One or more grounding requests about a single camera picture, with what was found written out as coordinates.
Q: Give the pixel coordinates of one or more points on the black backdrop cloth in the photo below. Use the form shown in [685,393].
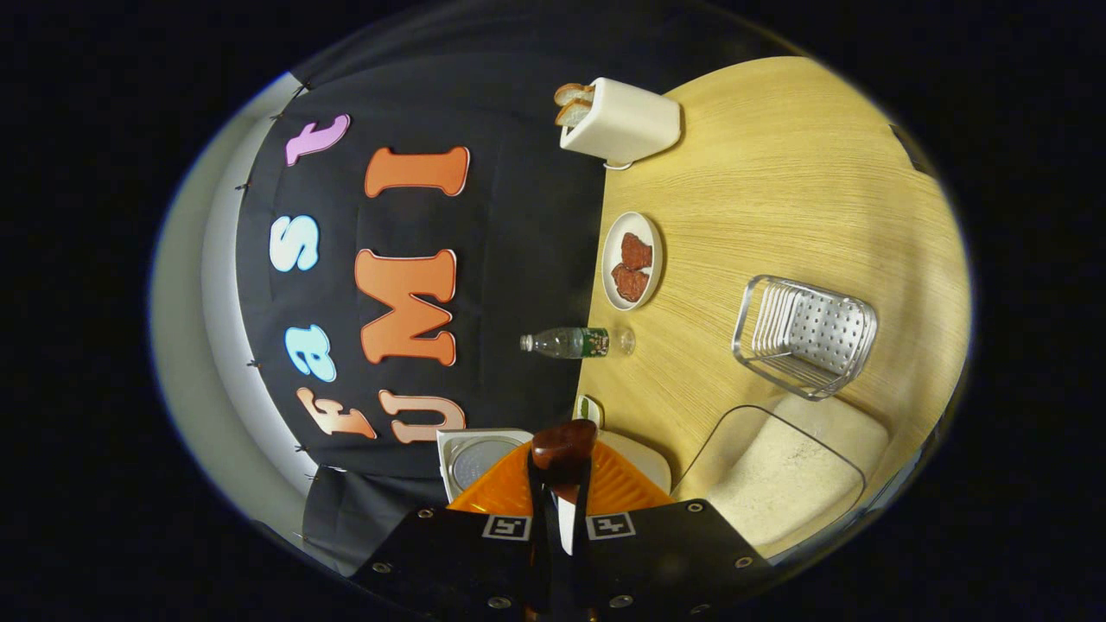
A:
[518,216]

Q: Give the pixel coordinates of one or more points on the toasted bread slice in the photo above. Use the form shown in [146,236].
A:
[572,92]
[575,113]

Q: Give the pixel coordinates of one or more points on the brown wooden spoon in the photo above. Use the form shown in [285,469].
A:
[563,445]

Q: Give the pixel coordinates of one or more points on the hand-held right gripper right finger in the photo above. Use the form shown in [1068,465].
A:
[581,553]

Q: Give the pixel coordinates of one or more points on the white toaster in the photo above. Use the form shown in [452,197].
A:
[622,121]

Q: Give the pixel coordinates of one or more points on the small green sauce dish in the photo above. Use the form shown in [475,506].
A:
[588,408]

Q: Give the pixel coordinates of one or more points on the white rice cooker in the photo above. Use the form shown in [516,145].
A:
[471,453]

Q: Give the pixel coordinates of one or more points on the red meat slice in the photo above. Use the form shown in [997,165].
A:
[630,282]
[636,250]

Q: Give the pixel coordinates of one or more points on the dark flat pad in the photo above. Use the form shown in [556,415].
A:
[913,151]

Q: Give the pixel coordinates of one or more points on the clear plastic water bottle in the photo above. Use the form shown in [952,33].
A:
[570,343]

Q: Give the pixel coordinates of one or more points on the clear plastic rice container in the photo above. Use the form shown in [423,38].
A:
[778,510]

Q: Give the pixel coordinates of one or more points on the white round plate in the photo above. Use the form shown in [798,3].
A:
[612,255]

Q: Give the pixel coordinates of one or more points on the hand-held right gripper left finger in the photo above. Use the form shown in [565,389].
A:
[540,553]

